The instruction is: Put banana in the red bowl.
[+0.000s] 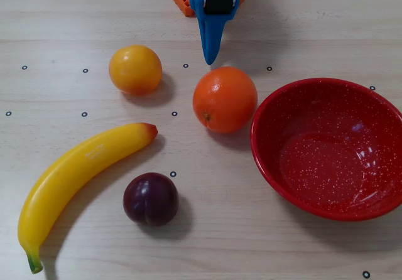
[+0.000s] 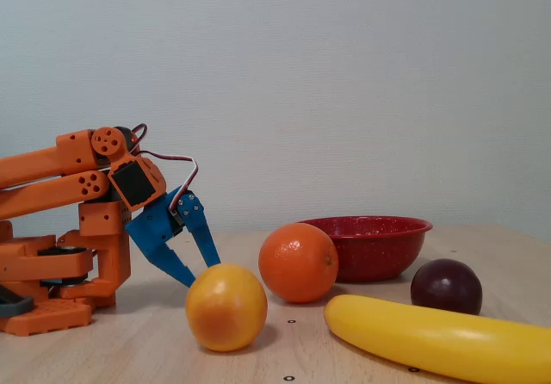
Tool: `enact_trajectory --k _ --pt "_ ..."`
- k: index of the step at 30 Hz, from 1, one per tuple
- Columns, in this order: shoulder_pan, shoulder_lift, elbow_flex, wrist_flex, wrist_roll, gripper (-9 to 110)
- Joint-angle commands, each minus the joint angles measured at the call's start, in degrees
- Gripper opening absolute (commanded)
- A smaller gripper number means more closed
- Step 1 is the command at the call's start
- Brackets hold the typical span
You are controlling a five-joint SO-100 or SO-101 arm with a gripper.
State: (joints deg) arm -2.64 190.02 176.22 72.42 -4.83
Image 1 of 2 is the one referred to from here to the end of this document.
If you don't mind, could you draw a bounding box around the orange fruit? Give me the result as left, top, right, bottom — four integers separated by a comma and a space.
192, 66, 259, 134

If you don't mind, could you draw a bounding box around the yellow plastic banana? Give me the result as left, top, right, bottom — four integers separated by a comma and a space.
17, 122, 158, 274

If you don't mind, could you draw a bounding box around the yellow round fruit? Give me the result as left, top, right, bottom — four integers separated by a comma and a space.
109, 44, 163, 97

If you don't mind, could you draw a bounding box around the red speckled bowl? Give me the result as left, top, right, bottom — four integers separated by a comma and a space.
250, 77, 402, 222

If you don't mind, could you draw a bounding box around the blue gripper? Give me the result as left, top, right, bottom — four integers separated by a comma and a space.
189, 0, 242, 66

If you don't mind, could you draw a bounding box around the orange robot base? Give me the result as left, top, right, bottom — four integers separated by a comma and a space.
171, 0, 247, 18

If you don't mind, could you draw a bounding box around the dark purple plum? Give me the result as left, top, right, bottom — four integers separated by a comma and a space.
122, 172, 180, 227

